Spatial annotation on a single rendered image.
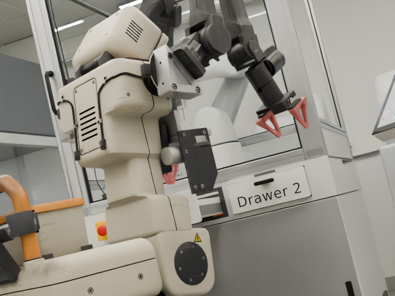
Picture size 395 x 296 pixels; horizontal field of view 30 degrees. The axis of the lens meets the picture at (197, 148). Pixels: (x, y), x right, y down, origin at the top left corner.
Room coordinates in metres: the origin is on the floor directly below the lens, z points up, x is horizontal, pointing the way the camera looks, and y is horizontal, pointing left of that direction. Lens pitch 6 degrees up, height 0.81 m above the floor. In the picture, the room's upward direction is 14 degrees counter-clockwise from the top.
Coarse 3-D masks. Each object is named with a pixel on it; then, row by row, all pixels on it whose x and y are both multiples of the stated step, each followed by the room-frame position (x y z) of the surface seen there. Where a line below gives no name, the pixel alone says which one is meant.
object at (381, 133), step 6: (390, 90) 2.39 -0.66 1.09; (384, 102) 2.39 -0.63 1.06; (378, 120) 2.37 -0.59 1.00; (384, 126) 2.31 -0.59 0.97; (390, 126) 2.28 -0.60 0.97; (378, 132) 2.33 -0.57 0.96; (384, 132) 2.31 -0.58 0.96; (390, 132) 2.29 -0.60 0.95; (378, 138) 2.36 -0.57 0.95; (384, 138) 2.35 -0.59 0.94; (390, 138) 2.33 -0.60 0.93
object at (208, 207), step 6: (210, 198) 2.62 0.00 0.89; (216, 198) 2.69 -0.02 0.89; (204, 204) 2.53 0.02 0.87; (210, 204) 2.60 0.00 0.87; (216, 204) 2.66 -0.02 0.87; (204, 210) 2.51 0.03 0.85; (210, 210) 2.58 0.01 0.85; (216, 210) 2.65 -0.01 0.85; (222, 210) 2.72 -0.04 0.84; (204, 216) 2.50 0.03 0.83
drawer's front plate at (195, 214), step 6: (180, 192) 2.41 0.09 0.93; (186, 192) 2.40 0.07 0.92; (192, 198) 2.40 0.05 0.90; (192, 204) 2.40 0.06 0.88; (198, 204) 2.41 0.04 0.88; (192, 210) 2.40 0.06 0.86; (198, 210) 2.39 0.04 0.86; (192, 216) 2.40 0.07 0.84; (198, 216) 2.39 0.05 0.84; (192, 222) 2.40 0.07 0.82; (198, 222) 2.39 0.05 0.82
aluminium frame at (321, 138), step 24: (264, 0) 2.64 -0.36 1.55; (288, 0) 2.63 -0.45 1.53; (48, 24) 2.87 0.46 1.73; (288, 24) 2.61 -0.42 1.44; (48, 48) 2.88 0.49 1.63; (288, 48) 2.61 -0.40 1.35; (288, 72) 2.62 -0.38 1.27; (48, 96) 2.89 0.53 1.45; (312, 96) 2.61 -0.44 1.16; (336, 96) 3.47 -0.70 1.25; (312, 120) 2.61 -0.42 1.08; (72, 144) 2.87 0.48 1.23; (312, 144) 2.61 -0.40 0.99; (336, 144) 2.97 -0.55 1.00; (72, 168) 2.88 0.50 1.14; (240, 168) 2.69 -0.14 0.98; (264, 168) 2.66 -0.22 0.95; (72, 192) 2.89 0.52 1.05; (168, 192) 2.77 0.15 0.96
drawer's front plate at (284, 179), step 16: (272, 176) 2.64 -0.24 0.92; (288, 176) 2.63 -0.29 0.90; (304, 176) 2.61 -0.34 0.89; (240, 192) 2.68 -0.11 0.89; (256, 192) 2.66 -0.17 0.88; (272, 192) 2.65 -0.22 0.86; (288, 192) 2.63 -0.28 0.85; (304, 192) 2.61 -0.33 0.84; (240, 208) 2.68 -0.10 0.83; (256, 208) 2.67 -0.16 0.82
